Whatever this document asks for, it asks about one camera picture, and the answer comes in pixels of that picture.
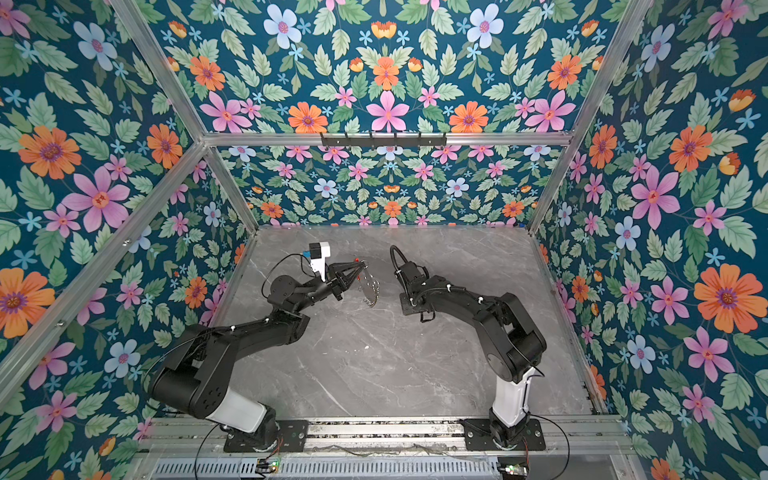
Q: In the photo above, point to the aluminium horizontal back bar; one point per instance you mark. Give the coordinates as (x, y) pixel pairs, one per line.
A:
(276, 139)

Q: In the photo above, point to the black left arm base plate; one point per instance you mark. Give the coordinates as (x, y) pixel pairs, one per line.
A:
(273, 436)

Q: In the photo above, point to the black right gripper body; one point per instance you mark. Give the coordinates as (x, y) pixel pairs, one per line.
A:
(406, 303)

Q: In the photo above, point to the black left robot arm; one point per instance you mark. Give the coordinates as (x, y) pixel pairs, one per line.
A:
(195, 378)

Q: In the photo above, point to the aluminium left side bar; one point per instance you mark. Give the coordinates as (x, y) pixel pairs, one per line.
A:
(23, 359)

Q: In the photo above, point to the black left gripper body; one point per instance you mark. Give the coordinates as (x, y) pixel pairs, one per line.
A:
(334, 288)

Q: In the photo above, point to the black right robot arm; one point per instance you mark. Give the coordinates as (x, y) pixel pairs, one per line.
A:
(512, 344)

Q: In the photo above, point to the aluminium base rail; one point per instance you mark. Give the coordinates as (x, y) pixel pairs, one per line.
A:
(574, 435)

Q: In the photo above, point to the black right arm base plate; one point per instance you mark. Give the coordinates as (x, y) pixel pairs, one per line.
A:
(492, 435)

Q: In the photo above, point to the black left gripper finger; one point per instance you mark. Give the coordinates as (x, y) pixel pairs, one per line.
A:
(345, 282)
(352, 268)

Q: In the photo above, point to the aluminium corner post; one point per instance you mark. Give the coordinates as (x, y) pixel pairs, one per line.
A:
(139, 30)
(629, 25)

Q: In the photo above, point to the aluminium corner post right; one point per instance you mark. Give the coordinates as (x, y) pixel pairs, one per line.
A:
(629, 25)

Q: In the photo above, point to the white perforated cable tray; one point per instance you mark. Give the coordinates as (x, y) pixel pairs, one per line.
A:
(329, 468)

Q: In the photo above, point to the aluminium corner post left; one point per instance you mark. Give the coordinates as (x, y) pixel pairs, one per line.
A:
(139, 30)

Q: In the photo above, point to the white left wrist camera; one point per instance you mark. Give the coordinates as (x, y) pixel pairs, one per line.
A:
(317, 254)

